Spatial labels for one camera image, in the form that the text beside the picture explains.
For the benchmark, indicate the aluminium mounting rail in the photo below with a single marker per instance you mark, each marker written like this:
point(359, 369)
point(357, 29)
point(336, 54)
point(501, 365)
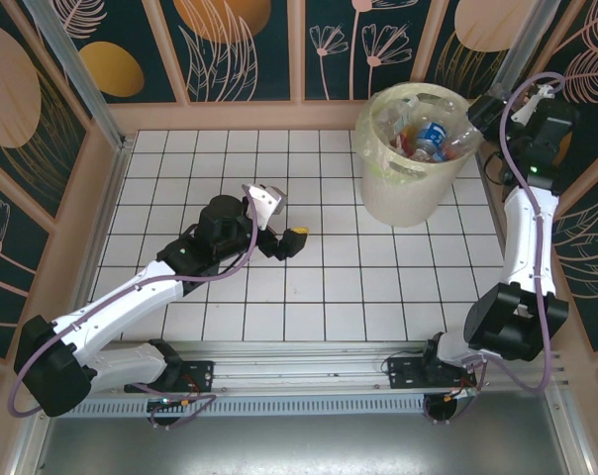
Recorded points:
point(304, 368)

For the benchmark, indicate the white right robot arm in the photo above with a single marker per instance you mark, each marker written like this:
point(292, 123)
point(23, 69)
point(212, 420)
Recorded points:
point(527, 237)

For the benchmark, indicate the large blue label water bottle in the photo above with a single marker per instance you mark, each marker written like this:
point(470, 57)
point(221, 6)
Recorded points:
point(433, 132)

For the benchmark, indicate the white ribbed plastic bin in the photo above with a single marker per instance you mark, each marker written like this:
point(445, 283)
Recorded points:
point(403, 198)

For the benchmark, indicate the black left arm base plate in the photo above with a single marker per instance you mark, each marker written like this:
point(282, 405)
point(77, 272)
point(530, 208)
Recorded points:
point(200, 373)

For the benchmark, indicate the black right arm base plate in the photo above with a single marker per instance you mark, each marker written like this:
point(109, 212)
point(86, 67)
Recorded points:
point(403, 371)

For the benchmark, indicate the grey metal sheet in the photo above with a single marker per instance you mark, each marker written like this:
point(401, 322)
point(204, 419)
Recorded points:
point(304, 445)

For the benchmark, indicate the red gold label tea bottle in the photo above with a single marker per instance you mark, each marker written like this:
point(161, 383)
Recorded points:
point(408, 143)

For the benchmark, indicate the aluminium corner post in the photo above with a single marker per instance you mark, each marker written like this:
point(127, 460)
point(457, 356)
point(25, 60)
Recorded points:
point(524, 39)
point(81, 74)

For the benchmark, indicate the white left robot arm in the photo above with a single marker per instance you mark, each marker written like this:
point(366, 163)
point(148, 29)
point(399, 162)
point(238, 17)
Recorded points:
point(130, 297)

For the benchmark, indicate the aluminium side rail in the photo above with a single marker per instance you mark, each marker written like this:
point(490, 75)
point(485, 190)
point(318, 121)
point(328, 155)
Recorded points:
point(120, 163)

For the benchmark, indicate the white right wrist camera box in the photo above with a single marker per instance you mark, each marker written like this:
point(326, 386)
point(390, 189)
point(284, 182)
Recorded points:
point(524, 111)

